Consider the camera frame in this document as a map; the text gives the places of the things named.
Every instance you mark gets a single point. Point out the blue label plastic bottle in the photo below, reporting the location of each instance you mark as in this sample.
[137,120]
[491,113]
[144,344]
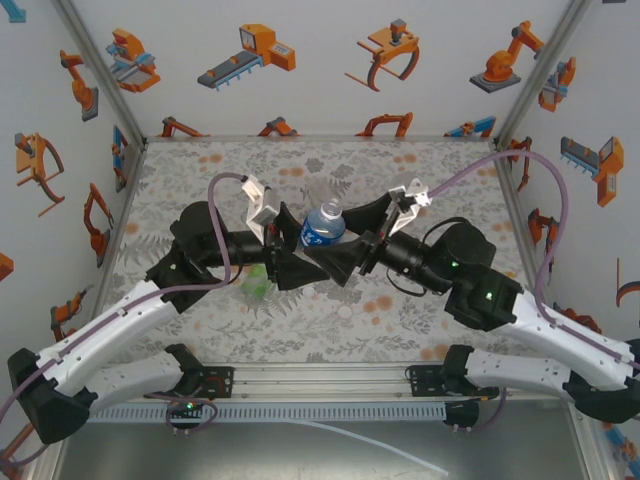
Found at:
[320,232]

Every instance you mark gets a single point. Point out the green tinted plastic bottle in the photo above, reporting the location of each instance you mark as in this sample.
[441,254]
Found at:
[255,286]

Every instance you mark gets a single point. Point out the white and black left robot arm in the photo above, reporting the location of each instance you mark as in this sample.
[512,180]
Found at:
[110,325]

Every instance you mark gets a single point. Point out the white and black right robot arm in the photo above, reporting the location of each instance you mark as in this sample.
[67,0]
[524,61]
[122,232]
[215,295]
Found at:
[565,330]

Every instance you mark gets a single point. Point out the floral table cover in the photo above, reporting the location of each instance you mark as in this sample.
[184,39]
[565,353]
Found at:
[350,165]

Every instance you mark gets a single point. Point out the black control box green light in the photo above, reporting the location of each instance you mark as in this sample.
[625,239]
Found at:
[187,407]

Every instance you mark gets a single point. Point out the aluminium frame bar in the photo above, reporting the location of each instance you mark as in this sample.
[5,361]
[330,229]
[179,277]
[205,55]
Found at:
[320,138]
[121,220]
[516,210]

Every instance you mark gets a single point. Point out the aluminium mounting rail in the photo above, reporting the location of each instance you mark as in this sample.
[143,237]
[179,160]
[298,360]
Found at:
[320,382]

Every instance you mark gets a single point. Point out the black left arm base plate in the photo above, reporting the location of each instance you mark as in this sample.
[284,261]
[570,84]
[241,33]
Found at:
[225,382]

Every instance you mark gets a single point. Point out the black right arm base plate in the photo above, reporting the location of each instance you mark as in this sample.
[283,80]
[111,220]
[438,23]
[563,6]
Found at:
[417,382]

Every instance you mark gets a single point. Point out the aluminium frame post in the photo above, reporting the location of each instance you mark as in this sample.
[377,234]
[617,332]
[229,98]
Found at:
[540,70]
[105,75]

